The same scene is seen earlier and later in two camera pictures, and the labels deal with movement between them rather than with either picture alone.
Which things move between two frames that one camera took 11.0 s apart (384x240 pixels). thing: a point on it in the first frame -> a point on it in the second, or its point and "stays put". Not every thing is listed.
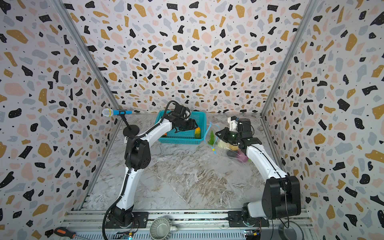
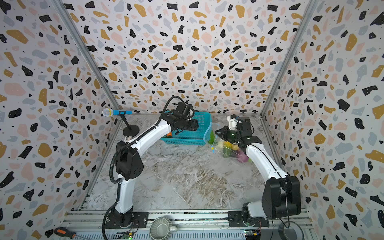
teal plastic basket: x=187 y=137 stays put
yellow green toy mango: x=198 y=133 -> x=234 y=147
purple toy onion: x=242 y=157 stays put
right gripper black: x=225 y=135 stays put
